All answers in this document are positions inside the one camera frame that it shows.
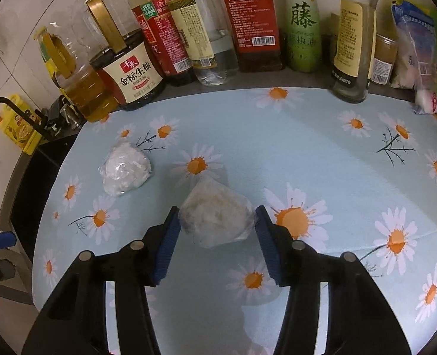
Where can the clear bottle beige label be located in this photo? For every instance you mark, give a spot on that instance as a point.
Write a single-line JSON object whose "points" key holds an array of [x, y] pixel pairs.
{"points": [[192, 29]]}

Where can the clear cooking oil jug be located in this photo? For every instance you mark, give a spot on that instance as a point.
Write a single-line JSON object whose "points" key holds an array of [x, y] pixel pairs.
{"points": [[81, 96]]}

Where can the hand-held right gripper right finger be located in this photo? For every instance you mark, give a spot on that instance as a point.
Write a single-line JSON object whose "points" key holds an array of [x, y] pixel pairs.
{"points": [[270, 247]]}

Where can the white blue plastic packet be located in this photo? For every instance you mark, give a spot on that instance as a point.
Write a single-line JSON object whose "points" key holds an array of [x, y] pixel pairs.
{"points": [[410, 51]]}

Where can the dark soy sauce jug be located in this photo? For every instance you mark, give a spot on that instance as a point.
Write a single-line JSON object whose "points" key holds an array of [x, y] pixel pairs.
{"points": [[133, 77]]}

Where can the small white red packet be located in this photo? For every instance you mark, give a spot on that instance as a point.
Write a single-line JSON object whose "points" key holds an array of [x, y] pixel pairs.
{"points": [[427, 101]]}

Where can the daisy print tablecloth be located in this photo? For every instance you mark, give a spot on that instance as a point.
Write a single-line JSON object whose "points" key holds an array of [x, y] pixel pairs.
{"points": [[314, 162]]}

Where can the crumpled white plastic bag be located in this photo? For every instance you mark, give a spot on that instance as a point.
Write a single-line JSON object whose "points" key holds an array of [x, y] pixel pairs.
{"points": [[126, 168]]}

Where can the black sink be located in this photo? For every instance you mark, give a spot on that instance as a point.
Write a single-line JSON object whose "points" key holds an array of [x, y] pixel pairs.
{"points": [[37, 192]]}

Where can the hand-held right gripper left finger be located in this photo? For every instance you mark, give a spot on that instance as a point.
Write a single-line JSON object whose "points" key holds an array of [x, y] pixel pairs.
{"points": [[166, 244]]}

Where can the black faucet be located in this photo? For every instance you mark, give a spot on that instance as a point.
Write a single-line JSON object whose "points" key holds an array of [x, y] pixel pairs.
{"points": [[4, 100]]}

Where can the red label dark bottle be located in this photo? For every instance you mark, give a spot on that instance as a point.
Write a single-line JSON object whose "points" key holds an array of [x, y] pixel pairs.
{"points": [[163, 37]]}

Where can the red label cooking wine bottle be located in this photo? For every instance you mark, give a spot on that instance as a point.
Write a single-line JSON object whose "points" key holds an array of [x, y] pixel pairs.
{"points": [[249, 11]]}

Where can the grey tissue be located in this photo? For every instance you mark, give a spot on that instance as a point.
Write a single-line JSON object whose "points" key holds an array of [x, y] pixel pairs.
{"points": [[214, 214]]}

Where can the small brown jar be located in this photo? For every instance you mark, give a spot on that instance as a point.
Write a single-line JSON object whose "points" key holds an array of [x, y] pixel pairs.
{"points": [[383, 63]]}

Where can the tall glass bottle beige label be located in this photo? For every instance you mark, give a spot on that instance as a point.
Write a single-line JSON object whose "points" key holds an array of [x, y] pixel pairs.
{"points": [[351, 37]]}

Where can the yellow packet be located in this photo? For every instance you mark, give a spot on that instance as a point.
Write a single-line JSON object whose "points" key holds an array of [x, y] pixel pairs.
{"points": [[20, 133]]}

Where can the green pepper oil bottle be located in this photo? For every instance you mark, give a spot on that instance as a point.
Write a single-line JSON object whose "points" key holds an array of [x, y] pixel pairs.
{"points": [[301, 18]]}

